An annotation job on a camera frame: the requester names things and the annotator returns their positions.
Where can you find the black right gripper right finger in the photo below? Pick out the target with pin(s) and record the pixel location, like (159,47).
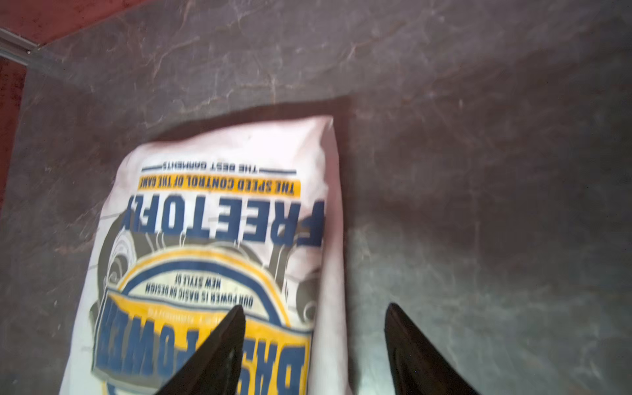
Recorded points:
(416,365)

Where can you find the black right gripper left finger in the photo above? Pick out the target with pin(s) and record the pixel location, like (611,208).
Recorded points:
(215,367)

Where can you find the white tank top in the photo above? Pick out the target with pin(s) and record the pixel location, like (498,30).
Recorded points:
(248,216)

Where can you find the aluminium corner post left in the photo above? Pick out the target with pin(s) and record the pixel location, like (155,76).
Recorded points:
(29,54)

